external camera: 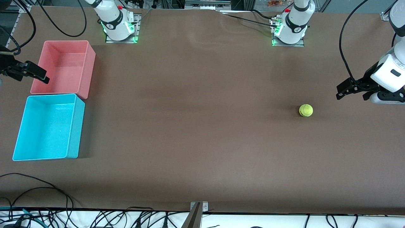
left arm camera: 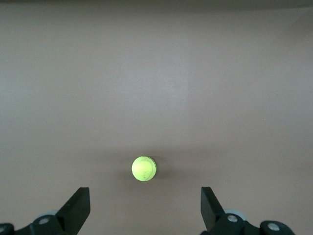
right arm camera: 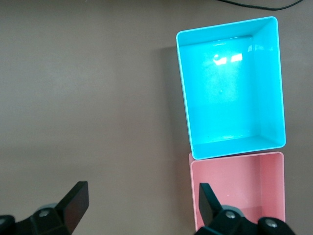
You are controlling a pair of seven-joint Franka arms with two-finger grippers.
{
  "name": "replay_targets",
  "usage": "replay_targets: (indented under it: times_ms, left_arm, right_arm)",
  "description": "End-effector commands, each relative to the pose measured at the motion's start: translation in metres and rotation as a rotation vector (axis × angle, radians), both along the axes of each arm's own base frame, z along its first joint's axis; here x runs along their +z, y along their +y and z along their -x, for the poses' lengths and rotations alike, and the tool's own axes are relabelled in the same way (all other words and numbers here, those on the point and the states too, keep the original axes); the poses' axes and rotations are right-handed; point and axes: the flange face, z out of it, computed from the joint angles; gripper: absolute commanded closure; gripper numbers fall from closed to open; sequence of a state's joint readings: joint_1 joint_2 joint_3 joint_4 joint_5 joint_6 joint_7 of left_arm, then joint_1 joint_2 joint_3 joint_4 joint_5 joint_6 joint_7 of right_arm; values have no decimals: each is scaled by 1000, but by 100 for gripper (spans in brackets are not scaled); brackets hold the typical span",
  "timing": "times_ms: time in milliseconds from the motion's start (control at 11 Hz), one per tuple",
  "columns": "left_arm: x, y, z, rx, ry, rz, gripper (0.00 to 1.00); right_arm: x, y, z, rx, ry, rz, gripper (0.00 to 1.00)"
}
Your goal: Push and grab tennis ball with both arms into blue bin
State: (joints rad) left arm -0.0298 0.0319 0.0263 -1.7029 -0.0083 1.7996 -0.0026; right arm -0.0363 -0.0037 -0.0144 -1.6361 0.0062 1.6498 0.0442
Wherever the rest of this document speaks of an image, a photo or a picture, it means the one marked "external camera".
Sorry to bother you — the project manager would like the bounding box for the metal table edge bracket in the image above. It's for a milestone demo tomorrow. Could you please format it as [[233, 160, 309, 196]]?
[[181, 201, 209, 228]]

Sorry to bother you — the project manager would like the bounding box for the yellow-green tennis ball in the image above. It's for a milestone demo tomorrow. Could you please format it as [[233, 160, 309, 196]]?
[[299, 104, 314, 117]]

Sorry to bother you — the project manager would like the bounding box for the black base power cable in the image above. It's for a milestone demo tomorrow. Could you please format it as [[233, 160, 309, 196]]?
[[220, 9, 279, 29]]

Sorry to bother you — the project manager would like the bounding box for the pink plastic bin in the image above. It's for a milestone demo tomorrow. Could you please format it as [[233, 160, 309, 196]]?
[[30, 40, 96, 100]]

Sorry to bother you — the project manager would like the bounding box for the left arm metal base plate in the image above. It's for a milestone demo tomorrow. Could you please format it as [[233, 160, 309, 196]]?
[[271, 33, 305, 47]]

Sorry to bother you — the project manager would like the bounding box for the silver aluminium frame rail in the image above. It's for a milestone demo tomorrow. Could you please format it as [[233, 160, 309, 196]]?
[[184, 0, 231, 10]]

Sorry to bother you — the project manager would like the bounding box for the teal cable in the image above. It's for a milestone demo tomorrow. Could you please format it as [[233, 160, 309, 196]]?
[[0, 207, 41, 222]]

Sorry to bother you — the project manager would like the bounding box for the blue plastic bin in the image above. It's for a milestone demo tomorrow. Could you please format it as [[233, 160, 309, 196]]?
[[12, 93, 86, 162]]

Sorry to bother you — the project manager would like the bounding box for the long looping black cable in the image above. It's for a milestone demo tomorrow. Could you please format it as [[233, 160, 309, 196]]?
[[0, 173, 75, 219]]

